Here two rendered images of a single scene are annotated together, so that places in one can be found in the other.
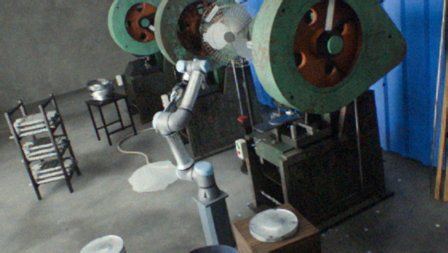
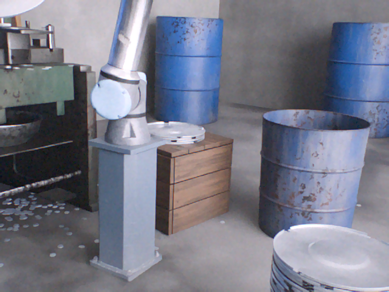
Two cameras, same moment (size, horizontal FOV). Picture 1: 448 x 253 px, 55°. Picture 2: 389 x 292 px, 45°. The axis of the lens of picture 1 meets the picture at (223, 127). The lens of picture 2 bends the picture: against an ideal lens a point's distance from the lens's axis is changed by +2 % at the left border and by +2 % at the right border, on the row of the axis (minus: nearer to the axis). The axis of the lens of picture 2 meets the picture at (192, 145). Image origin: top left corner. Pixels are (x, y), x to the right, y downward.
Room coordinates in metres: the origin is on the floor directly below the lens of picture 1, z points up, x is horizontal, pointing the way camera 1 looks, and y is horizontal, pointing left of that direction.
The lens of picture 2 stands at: (3.09, 1.57, 0.83)
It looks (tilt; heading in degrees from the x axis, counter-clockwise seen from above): 15 degrees down; 240
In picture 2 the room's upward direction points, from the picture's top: 2 degrees clockwise
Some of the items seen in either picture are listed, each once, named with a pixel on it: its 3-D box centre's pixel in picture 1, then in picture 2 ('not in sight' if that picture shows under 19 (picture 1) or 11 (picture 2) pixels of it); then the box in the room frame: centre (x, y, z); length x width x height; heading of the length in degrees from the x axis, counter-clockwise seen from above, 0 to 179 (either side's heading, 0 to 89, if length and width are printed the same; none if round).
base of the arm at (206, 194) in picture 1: (208, 189); (127, 125); (2.54, 0.18, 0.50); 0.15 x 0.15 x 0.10
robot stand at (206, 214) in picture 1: (216, 223); (127, 202); (2.54, 0.18, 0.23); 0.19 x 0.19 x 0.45; 28
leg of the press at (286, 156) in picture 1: (337, 161); (34, 98); (2.65, -0.73, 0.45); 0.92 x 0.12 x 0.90; 113
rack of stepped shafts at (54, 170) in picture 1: (45, 146); not in sight; (4.13, 1.81, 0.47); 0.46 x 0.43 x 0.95; 93
